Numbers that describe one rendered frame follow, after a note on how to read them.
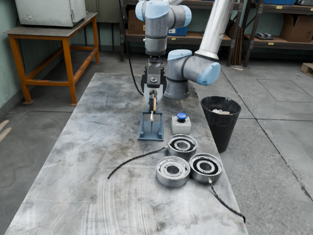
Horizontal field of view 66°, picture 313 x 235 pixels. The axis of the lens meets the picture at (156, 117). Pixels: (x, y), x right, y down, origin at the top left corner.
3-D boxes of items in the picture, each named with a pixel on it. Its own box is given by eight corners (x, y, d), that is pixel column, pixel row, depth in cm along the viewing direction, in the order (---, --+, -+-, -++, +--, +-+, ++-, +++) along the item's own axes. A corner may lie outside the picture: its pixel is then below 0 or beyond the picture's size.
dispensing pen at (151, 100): (147, 132, 91) (149, 88, 92) (147, 132, 95) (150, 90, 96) (153, 133, 91) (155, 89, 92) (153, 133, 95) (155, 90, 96)
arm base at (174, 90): (161, 86, 136) (162, 70, 131) (187, 87, 137) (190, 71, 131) (162, 99, 123) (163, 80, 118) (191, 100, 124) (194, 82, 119)
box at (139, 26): (155, 35, 397) (156, 10, 377) (125, 34, 391) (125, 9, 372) (153, 30, 431) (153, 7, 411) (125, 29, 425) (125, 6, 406)
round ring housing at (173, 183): (158, 190, 72) (158, 180, 69) (153, 165, 80) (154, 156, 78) (192, 188, 73) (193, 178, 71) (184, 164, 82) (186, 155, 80)
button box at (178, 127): (189, 134, 97) (191, 124, 94) (172, 134, 97) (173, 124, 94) (187, 124, 104) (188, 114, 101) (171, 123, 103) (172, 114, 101)
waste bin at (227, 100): (234, 157, 211) (247, 115, 188) (197, 156, 209) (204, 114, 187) (224, 134, 240) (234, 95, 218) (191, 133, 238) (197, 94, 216)
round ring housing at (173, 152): (193, 143, 92) (194, 134, 90) (198, 161, 83) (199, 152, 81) (166, 142, 92) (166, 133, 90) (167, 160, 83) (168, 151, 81)
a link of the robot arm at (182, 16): (171, 2, 92) (151, 3, 85) (194, 5, 85) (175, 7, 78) (169, 24, 96) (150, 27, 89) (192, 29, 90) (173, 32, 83)
